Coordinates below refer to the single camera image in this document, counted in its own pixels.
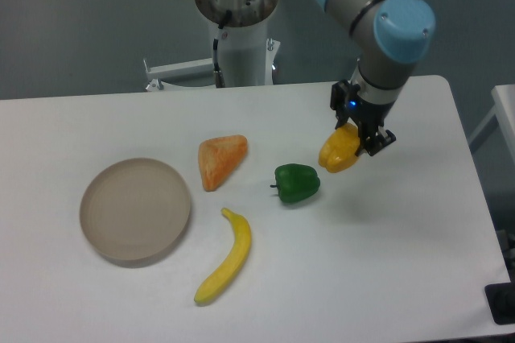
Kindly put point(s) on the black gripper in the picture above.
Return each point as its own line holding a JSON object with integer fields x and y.
{"x": 366, "y": 106}

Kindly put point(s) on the yellow bell pepper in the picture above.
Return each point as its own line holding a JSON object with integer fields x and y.
{"x": 338, "y": 153}

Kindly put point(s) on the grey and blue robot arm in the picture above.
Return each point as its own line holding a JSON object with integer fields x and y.
{"x": 393, "y": 36}

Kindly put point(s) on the green bell pepper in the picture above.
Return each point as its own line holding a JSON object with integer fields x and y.
{"x": 295, "y": 182}

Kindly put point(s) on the beige round plate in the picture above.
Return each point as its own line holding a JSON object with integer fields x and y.
{"x": 135, "y": 210}

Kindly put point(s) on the white side table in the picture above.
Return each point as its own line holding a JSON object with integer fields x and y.
{"x": 501, "y": 116}

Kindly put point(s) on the orange triangular bread piece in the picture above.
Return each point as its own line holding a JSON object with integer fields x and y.
{"x": 219, "y": 157}

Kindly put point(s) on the yellow banana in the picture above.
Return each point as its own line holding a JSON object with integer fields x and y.
{"x": 220, "y": 279}

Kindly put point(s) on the black object at table edge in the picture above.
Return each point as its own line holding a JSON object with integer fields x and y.
{"x": 500, "y": 297}

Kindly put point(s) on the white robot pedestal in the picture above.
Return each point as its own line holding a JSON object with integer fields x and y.
{"x": 241, "y": 50}

